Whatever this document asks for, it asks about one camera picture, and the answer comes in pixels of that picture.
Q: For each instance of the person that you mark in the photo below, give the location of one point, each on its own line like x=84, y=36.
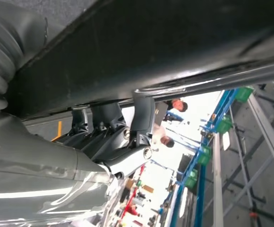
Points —
x=165, y=139
x=179, y=105

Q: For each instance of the grey metal frame beam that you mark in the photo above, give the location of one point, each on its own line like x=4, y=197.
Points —
x=217, y=181
x=269, y=137

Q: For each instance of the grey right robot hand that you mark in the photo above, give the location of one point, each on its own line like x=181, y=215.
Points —
x=44, y=181

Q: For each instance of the grey laptop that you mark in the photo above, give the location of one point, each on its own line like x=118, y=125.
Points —
x=161, y=112

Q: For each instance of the green plastic bin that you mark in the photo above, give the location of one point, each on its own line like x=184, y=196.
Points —
x=204, y=155
x=225, y=124
x=244, y=94
x=192, y=178

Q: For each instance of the blue storage rack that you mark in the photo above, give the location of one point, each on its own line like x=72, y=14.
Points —
x=198, y=188

